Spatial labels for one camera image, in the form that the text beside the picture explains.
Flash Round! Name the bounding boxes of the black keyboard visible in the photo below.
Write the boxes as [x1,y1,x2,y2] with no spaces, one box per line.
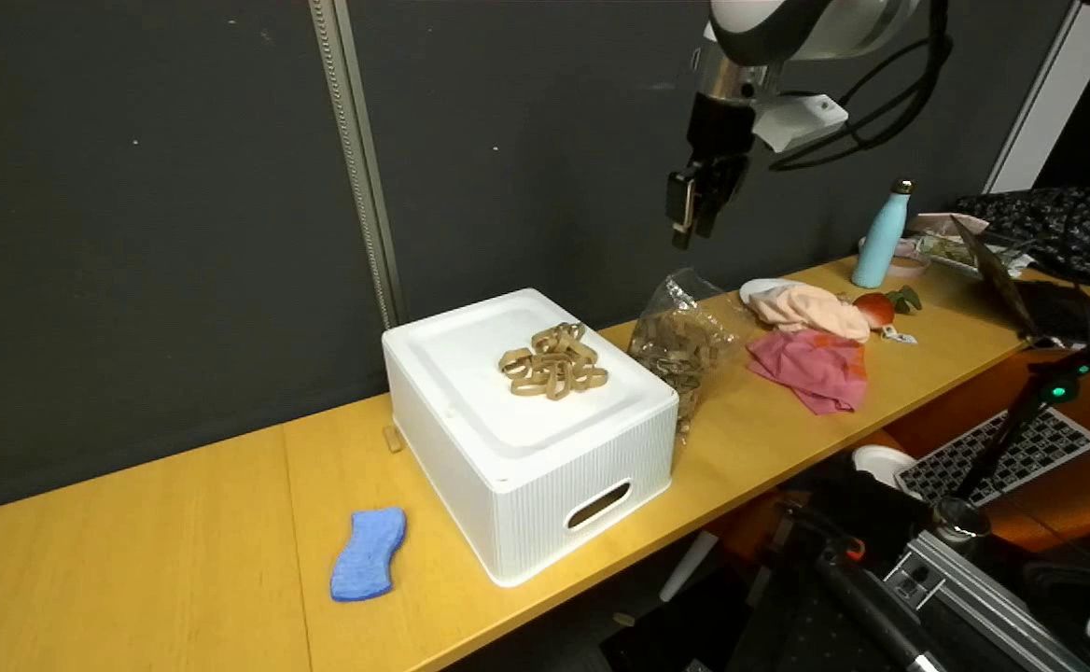
[956,187,1090,284]

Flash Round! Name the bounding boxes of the perforated metal plate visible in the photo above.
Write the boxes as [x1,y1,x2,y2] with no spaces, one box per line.
[897,402,1090,508]

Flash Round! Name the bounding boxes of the blue sponge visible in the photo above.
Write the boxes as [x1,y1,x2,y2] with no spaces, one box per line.
[327,508,408,603]

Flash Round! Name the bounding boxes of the pink cloth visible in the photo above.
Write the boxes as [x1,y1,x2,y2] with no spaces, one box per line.
[751,328,868,416]

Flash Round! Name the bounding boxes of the red tomato toy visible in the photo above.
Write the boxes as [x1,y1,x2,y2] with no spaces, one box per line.
[856,289,923,328]

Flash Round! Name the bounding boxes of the white upturned plastic basket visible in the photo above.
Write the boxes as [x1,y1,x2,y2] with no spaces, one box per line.
[382,289,678,588]

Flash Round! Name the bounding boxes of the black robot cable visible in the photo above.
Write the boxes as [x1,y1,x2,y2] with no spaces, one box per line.
[766,0,956,176]

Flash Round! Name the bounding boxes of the clear bag of rubber bands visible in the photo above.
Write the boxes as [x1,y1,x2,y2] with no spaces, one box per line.
[628,269,739,426]

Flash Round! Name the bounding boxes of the light blue water bottle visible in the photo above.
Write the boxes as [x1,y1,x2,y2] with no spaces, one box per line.
[851,181,914,289]

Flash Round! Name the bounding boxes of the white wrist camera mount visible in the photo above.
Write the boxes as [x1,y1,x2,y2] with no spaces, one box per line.
[755,94,848,152]

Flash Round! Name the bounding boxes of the peach round cloth pads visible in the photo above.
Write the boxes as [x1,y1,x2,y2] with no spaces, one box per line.
[739,280,868,342]

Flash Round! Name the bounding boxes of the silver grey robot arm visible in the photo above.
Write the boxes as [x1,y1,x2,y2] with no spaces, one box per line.
[665,0,917,247]

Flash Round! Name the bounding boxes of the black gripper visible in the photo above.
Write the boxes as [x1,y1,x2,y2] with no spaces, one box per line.
[665,94,755,247]

